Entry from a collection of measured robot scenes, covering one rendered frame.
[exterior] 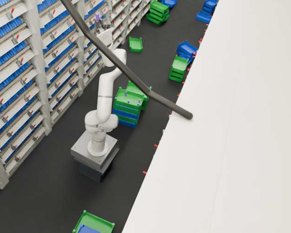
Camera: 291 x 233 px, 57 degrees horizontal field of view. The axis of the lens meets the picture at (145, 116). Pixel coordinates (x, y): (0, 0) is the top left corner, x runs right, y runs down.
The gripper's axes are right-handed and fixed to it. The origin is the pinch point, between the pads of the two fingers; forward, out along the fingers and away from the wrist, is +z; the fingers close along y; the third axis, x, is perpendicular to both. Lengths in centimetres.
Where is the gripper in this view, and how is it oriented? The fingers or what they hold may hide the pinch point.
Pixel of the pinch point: (98, 22)
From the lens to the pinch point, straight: 156.0
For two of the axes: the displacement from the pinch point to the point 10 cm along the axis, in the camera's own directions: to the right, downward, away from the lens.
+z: -0.9, -5.2, -8.5
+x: -6.0, -6.5, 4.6
